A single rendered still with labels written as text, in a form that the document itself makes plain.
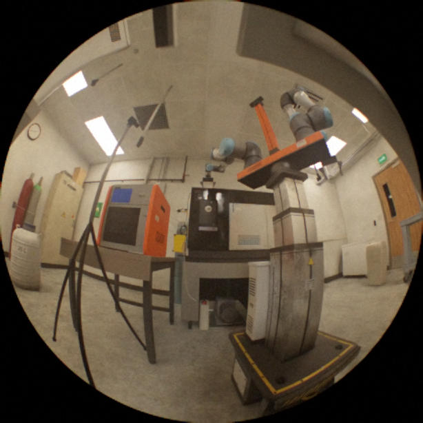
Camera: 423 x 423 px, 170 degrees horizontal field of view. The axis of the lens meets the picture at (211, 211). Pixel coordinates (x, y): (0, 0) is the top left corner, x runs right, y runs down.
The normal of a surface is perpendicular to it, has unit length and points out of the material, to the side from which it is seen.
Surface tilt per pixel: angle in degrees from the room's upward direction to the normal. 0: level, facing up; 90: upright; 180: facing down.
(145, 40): 180
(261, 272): 90
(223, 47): 180
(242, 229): 90
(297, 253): 90
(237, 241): 90
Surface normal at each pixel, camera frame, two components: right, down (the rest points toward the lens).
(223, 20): -0.03, 0.95
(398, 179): -1.00, -0.04
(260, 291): 0.13, -0.32
